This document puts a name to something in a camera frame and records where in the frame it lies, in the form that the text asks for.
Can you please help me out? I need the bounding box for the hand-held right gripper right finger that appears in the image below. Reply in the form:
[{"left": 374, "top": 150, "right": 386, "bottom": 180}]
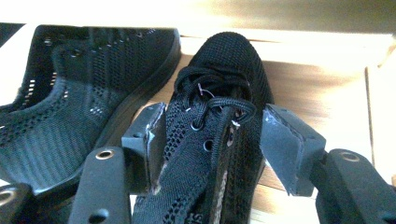
[{"left": 259, "top": 103, "right": 327, "bottom": 198}]

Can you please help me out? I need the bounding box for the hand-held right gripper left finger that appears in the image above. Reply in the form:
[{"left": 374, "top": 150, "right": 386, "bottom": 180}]
[{"left": 120, "top": 102, "right": 168, "bottom": 196}]

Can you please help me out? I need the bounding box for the wooden shoe rack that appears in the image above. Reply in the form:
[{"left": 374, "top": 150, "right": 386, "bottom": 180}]
[{"left": 0, "top": 0, "right": 396, "bottom": 224}]

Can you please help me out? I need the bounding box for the black mesh shoe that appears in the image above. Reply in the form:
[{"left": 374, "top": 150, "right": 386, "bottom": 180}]
[
  {"left": 0, "top": 24, "right": 182, "bottom": 200},
  {"left": 132, "top": 31, "right": 276, "bottom": 224}
]

